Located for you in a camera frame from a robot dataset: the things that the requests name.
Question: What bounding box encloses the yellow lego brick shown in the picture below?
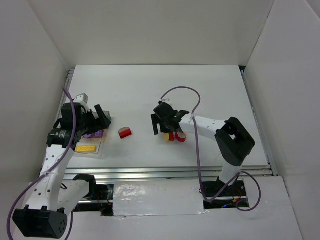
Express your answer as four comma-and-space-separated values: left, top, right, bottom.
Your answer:
164, 133, 170, 142

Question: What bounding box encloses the red lego brick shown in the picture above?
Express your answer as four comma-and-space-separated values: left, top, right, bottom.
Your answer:
168, 132, 175, 142

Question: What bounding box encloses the red flower print block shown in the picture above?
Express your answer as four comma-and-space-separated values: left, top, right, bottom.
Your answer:
175, 131, 187, 143

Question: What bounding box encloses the red brick with cupcake print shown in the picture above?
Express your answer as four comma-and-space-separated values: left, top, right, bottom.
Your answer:
118, 127, 132, 139

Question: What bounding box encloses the long yellow lego plate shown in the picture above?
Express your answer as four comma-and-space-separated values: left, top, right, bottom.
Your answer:
75, 145, 97, 153

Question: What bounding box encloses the purple lego brick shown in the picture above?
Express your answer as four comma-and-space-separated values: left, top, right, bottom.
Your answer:
90, 130, 104, 139

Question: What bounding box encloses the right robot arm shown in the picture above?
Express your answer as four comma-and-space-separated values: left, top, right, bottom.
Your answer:
151, 102, 256, 186

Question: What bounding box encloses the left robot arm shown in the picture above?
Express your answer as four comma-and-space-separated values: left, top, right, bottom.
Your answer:
12, 102, 112, 239

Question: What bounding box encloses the colourless clear container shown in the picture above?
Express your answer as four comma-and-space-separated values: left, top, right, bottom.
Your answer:
74, 138, 104, 159

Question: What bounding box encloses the white foam cover panel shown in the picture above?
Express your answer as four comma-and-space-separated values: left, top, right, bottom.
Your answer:
113, 180, 205, 217

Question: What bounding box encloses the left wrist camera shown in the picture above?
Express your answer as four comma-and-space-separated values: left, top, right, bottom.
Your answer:
73, 93, 89, 106

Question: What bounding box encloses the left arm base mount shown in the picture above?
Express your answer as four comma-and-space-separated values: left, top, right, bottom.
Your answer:
67, 174, 115, 217

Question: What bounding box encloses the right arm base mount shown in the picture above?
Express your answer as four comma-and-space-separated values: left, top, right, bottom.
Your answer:
203, 180, 250, 210

